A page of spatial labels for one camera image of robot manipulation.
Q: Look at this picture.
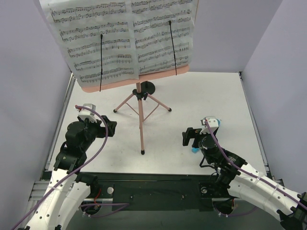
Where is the pink perforated music stand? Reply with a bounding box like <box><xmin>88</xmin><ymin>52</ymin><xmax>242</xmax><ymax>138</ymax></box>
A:
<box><xmin>80</xmin><ymin>0</ymin><xmax>200</xmax><ymax>156</ymax></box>

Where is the sheet music page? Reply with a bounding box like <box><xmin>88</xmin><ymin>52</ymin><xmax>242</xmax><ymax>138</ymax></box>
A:
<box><xmin>40</xmin><ymin>0</ymin><xmax>139</xmax><ymax>88</ymax></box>
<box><xmin>131</xmin><ymin>0</ymin><xmax>199</xmax><ymax>75</ymax></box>

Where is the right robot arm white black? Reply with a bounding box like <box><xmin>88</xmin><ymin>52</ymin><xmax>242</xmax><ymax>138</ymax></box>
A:
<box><xmin>182</xmin><ymin>127</ymin><xmax>307</xmax><ymax>230</ymax></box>

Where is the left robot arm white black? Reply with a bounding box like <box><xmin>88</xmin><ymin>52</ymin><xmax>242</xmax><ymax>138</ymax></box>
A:
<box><xmin>25</xmin><ymin>115</ymin><xmax>117</xmax><ymax>230</ymax></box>

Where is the blue toy microphone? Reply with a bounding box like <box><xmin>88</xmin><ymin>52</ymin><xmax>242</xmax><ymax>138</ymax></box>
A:
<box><xmin>191</xmin><ymin>118</ymin><xmax>221</xmax><ymax>154</ymax></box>

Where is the black microphone desk stand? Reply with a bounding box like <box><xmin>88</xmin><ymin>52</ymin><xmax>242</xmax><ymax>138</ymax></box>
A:
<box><xmin>141</xmin><ymin>81</ymin><xmax>155</xmax><ymax>94</ymax></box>

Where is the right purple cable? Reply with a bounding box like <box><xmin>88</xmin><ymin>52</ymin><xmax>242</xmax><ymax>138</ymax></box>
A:
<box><xmin>207</xmin><ymin>120</ymin><xmax>307</xmax><ymax>218</ymax></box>

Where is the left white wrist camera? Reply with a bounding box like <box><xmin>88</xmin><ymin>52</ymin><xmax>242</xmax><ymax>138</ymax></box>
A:
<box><xmin>75</xmin><ymin>103</ymin><xmax>98</xmax><ymax>123</ymax></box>

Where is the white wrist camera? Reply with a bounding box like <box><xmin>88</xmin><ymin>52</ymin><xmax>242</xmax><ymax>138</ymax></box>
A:
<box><xmin>75</xmin><ymin>103</ymin><xmax>98</xmax><ymax>123</ymax></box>
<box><xmin>200</xmin><ymin>116</ymin><xmax>220</xmax><ymax>134</ymax></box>

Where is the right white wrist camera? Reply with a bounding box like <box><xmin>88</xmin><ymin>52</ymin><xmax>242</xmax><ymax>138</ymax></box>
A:
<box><xmin>200</xmin><ymin>116</ymin><xmax>220</xmax><ymax>134</ymax></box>

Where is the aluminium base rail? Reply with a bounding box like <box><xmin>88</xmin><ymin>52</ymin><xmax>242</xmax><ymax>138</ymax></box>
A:
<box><xmin>29</xmin><ymin>178</ymin><xmax>231</xmax><ymax>201</ymax></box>

